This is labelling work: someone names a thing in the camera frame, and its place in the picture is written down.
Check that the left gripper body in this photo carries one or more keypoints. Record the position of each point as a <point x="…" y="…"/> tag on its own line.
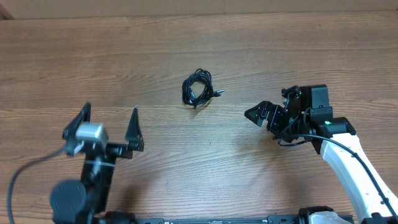
<point x="99" y="173"/>

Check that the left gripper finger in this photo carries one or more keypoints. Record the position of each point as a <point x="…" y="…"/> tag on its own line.
<point x="83" y="116"/>
<point x="133" y="134"/>

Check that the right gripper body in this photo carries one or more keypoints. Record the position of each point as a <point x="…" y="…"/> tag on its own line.
<point x="285" y="125"/>

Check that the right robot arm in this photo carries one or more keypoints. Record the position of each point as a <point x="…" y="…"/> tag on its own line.
<point x="306" y="116"/>

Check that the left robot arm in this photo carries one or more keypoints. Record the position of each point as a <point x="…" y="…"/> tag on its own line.
<point x="56" y="203"/>

